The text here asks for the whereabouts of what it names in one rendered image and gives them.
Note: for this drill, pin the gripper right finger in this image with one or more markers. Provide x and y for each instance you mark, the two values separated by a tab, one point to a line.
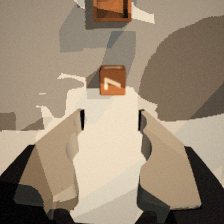
175	182

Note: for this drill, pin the orange wooden calendar cube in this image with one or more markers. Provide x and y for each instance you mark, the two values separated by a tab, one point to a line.
112	80

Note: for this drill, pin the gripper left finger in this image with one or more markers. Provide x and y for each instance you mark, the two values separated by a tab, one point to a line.
42	178

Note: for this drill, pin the orange wooden tray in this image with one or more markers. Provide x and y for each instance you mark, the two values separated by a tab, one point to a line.
112	10

